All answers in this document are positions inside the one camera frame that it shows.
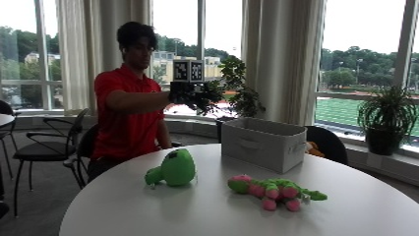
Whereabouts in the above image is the white marker cube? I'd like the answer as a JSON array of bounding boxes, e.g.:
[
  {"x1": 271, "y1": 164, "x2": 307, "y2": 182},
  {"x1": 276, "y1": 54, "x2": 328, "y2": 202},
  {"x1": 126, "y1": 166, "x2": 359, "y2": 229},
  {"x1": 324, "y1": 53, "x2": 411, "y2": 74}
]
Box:
[{"x1": 171, "y1": 59, "x2": 206, "y2": 84}]

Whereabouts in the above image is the tall leafy potted plant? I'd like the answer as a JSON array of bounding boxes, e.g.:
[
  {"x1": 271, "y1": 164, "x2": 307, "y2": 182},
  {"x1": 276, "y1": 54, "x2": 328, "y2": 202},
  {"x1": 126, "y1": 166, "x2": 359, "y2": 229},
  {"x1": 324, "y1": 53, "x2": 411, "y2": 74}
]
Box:
[{"x1": 184, "y1": 54, "x2": 267, "y2": 144}]

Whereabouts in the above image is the the person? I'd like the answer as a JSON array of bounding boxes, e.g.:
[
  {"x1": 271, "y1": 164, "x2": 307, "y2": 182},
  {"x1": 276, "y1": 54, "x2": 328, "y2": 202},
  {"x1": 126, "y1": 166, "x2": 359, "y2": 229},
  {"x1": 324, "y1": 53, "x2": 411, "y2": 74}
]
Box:
[{"x1": 86, "y1": 21, "x2": 186, "y2": 183}]

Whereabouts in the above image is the green round plush toy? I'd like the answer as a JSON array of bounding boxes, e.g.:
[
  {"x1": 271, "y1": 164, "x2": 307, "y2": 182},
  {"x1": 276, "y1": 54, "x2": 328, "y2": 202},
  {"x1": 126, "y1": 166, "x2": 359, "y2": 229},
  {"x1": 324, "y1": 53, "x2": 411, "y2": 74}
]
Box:
[{"x1": 143, "y1": 147, "x2": 198, "y2": 188}]

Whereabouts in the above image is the white curtain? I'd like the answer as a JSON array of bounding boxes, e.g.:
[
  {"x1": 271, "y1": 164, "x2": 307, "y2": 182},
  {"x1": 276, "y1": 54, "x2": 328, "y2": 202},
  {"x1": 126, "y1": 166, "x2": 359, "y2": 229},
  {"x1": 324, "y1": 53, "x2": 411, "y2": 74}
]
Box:
[
  {"x1": 240, "y1": 0, "x2": 327, "y2": 127},
  {"x1": 54, "y1": 0, "x2": 154, "y2": 116}
]

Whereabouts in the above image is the grey fabric storage bin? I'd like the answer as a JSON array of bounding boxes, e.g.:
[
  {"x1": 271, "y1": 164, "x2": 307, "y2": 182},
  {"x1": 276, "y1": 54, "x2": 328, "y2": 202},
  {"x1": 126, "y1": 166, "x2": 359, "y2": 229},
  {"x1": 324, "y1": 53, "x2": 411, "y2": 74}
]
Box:
[{"x1": 219, "y1": 116, "x2": 308, "y2": 174}]

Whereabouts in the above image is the black chair behind person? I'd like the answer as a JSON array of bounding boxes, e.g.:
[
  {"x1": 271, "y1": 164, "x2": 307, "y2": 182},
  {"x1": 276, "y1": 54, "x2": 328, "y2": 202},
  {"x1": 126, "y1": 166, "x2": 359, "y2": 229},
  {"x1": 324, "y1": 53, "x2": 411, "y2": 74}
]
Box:
[{"x1": 61, "y1": 124, "x2": 99, "y2": 191}]

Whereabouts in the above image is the orange plush toy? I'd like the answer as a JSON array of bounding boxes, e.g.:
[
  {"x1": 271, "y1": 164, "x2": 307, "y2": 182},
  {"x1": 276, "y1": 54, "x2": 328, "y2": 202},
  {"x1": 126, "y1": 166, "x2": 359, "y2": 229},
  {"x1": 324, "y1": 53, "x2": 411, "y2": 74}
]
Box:
[{"x1": 304, "y1": 141, "x2": 325, "y2": 158}]

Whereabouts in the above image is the black chair with armrests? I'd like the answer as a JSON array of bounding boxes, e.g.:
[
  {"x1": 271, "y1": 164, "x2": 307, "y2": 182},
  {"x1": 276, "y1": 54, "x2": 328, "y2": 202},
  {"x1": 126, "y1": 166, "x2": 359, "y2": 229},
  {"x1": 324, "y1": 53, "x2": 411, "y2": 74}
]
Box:
[{"x1": 11, "y1": 107, "x2": 90, "y2": 218}]

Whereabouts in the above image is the green and pink plush lizard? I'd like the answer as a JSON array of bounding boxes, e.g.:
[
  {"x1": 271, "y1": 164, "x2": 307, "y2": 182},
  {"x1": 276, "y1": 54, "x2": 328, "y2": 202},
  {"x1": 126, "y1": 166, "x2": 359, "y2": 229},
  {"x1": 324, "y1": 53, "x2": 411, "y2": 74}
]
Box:
[{"x1": 226, "y1": 174, "x2": 328, "y2": 212}]

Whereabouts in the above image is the black chair behind bin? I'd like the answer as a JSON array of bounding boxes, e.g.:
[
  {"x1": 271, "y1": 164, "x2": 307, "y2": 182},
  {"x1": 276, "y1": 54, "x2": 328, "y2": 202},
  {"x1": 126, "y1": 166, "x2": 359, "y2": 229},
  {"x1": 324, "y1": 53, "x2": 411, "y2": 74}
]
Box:
[{"x1": 303, "y1": 125, "x2": 349, "y2": 166}]

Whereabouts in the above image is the round side table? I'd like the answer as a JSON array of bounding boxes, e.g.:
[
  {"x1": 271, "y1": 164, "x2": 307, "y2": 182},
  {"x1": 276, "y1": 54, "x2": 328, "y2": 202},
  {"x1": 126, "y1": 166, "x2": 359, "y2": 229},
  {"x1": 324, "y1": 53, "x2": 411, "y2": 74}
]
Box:
[{"x1": 0, "y1": 112, "x2": 17, "y2": 128}]

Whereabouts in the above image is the spiky potted plant black pot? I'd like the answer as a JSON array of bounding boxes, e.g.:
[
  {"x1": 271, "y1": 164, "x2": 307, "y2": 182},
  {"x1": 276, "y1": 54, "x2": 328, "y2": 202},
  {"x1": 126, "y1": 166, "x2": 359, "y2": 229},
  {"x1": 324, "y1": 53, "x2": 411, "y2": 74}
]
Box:
[{"x1": 356, "y1": 84, "x2": 419, "y2": 156}]

